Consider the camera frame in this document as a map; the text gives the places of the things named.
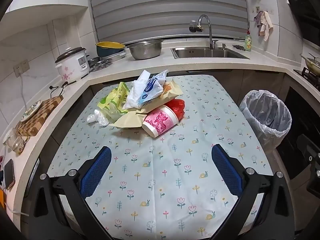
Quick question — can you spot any grey window blind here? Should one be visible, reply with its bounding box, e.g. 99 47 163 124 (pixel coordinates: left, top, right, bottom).
89 0 250 44

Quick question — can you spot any metal steamer rack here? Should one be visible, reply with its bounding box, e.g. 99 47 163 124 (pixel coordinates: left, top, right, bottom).
88 57 113 72

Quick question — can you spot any black range hood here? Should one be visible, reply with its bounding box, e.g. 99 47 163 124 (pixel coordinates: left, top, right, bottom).
281 0 320 40

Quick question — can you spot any chrome kitchen faucet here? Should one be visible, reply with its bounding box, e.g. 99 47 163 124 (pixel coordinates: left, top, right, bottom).
189 14 218 50

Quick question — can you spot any black built-in oven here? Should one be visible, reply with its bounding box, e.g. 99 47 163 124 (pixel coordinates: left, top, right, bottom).
272 85 320 195

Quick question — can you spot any beige hanging cloth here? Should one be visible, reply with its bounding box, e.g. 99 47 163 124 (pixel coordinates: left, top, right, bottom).
259 11 273 42

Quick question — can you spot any green snack packet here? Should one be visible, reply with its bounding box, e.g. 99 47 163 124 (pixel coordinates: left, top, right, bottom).
114 82 130 105

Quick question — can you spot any white blue packet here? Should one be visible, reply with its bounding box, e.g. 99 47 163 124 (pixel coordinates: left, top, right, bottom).
141 70 168 105

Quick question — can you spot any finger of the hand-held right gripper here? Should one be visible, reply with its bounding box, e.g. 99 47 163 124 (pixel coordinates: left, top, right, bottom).
297 134 320 197

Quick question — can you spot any blue basin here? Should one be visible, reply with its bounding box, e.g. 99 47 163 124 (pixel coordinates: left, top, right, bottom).
96 46 125 58

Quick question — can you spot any red plastic bag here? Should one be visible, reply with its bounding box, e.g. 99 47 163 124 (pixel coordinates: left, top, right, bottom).
165 99 186 123

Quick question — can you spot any white power cable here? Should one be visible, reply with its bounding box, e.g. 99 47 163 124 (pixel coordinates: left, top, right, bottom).
19 74 28 111

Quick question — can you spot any checkered wooden cutting board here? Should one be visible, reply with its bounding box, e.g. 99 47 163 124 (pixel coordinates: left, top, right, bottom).
16 95 64 137

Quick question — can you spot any green dish soap bottle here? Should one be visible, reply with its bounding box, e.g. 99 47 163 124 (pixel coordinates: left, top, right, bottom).
244 30 253 52

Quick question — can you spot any smartphone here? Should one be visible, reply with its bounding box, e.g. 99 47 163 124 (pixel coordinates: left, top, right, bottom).
4 159 16 190

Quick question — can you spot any white plastic bag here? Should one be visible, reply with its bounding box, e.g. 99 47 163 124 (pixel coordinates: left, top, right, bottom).
122 69 153 109

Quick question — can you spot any white stone kitchen counter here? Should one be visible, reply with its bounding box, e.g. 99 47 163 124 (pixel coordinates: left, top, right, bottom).
0 39 320 230

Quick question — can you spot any yellow green packet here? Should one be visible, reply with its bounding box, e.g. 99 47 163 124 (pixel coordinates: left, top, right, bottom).
97 90 123 123

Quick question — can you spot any floral tablecloth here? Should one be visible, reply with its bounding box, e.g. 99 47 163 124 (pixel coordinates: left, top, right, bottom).
46 75 274 240

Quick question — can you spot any cream orange snack packet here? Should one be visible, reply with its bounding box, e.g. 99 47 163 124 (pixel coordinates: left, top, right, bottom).
160 77 183 103

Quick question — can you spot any yellow bowl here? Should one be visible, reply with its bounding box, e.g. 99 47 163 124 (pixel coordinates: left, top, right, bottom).
96 42 125 50

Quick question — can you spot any black gas stove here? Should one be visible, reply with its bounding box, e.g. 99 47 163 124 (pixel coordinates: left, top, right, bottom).
293 66 320 92

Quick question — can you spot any pink paper cup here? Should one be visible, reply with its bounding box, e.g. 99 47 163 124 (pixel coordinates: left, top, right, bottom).
142 105 181 138

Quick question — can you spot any glass jar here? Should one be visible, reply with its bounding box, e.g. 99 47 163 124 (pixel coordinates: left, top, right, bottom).
3 127 25 154

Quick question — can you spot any black power cord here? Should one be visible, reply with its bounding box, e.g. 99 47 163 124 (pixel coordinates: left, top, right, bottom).
49 81 69 98

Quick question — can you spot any wok with lid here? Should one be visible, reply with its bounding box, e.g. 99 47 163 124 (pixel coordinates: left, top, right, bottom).
300 52 320 77

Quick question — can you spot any wall power socket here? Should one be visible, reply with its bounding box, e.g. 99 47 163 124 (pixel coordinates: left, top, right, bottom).
13 59 30 78

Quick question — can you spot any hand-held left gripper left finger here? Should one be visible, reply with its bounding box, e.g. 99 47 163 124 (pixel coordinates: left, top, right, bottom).
26 146 113 240

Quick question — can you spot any white rice cooker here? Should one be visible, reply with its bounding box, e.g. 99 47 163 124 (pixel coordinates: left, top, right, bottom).
54 47 90 84

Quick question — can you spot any patterned plate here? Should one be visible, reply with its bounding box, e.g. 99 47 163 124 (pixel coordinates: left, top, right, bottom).
20 100 42 122

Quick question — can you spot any stainless steel sink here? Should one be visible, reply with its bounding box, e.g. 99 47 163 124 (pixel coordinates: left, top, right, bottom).
171 46 250 60

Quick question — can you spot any trash bin with clear liner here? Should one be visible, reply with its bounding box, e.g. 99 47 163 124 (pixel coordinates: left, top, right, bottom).
239 89 292 153

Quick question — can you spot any steel colander bowl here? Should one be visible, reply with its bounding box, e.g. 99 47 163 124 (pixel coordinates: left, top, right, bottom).
127 39 164 60

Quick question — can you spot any clear plastic bag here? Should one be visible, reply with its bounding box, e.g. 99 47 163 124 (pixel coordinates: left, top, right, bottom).
87 109 110 127

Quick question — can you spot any cream paper wrapper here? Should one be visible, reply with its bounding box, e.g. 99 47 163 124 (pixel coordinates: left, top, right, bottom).
109 110 148 130

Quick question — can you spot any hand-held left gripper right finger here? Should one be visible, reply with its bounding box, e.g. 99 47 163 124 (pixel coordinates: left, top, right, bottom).
210 144 294 240

